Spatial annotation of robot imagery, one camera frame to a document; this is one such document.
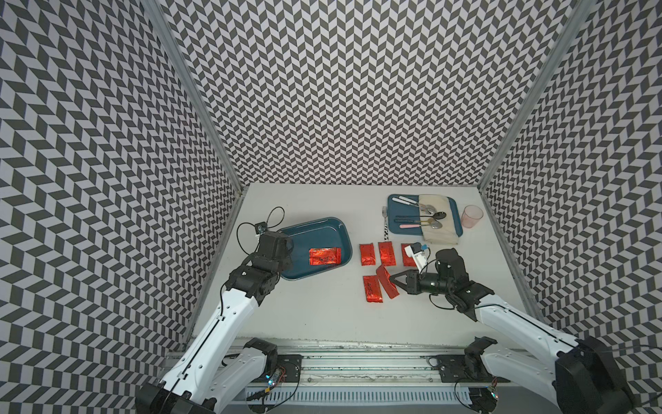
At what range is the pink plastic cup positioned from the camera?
1.02 m

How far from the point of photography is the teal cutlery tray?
1062 millimetres

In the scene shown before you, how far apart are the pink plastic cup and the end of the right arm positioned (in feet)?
1.32

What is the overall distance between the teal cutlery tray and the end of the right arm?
36 centimetres
